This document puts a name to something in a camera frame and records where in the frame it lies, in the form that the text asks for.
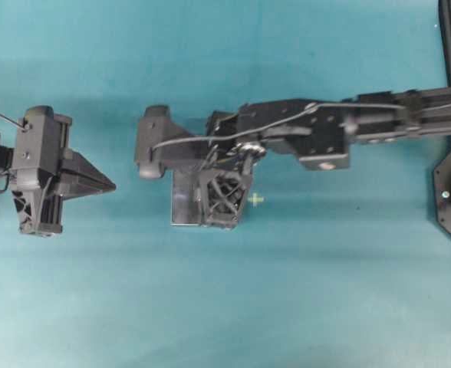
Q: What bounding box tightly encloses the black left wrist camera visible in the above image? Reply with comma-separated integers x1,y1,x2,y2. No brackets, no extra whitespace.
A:
12,106,61,174

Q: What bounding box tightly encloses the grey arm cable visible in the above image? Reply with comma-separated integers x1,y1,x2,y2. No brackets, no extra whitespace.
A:
0,103,28,129
146,91,451,162

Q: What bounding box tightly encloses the grey right arm cable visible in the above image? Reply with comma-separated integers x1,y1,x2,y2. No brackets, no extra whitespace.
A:
146,91,451,162

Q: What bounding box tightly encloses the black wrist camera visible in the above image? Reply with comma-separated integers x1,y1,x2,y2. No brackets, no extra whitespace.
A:
12,106,61,174
133,104,211,180

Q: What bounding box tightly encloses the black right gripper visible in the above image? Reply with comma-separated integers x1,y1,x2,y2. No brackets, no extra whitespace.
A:
196,153,253,229

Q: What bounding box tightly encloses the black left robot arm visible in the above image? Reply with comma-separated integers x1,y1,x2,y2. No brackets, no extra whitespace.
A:
0,106,116,237

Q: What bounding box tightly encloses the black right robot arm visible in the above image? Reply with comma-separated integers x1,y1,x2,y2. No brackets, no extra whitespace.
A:
193,87,451,228

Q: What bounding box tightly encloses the grey metal base plate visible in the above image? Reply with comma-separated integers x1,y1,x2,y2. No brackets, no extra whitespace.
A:
171,170,201,226

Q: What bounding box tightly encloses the yellow-green tape cross marker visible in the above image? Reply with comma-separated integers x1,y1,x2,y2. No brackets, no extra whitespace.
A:
248,192,265,207

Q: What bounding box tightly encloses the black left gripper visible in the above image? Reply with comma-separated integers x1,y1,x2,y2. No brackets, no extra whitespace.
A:
10,113,116,237

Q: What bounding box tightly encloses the grey left arm cable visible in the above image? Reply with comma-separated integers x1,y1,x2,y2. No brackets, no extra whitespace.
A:
0,103,28,129

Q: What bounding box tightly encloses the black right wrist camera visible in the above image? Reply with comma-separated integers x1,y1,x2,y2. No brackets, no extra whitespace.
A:
133,104,211,180

